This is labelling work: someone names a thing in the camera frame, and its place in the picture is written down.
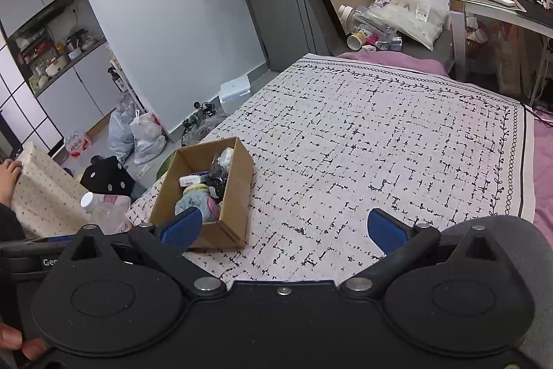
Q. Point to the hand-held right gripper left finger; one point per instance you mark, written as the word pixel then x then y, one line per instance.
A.
pixel 183 228

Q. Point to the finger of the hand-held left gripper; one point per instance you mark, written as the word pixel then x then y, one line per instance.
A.
pixel 65 239

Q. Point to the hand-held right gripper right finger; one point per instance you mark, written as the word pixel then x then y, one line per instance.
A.
pixel 386 233

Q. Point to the planet print box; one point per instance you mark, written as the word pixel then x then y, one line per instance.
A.
pixel 192 179

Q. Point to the black plush pouch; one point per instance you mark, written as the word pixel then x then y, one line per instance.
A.
pixel 216 185

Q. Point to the brown cardboard box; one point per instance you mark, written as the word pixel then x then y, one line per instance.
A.
pixel 235 187

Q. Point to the person's left hand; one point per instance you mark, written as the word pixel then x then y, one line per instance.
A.
pixel 32 348

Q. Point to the blue fluffy plush toy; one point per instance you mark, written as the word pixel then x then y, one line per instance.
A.
pixel 194 204

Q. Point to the white capped plastic bottle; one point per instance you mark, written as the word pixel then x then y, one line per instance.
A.
pixel 106 213

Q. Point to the cream spotted pillow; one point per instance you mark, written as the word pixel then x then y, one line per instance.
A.
pixel 47 191

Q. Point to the green cloth item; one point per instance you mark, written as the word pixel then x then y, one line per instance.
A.
pixel 163 166

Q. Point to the black polka dot bag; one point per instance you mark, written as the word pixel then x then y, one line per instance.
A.
pixel 106 176

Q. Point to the white plastic bag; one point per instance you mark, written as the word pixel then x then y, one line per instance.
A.
pixel 149 140

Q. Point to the red white bottle pack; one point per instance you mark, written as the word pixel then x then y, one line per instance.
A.
pixel 77 144

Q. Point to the grey plastic bag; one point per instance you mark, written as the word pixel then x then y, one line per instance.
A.
pixel 120 135

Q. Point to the white cabinet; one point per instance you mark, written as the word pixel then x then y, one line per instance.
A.
pixel 65 96

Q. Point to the white printer box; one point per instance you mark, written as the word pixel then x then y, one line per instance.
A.
pixel 235 92

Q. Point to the dark spray bottle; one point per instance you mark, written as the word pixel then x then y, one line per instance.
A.
pixel 115 80

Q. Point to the paper cup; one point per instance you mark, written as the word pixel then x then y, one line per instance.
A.
pixel 356 41

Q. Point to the large clear plastic bottle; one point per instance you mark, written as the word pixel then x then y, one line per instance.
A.
pixel 367 23

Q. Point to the beige tote bag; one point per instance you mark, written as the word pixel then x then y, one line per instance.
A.
pixel 514 62

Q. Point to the white desk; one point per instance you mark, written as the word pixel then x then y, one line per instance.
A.
pixel 488 12

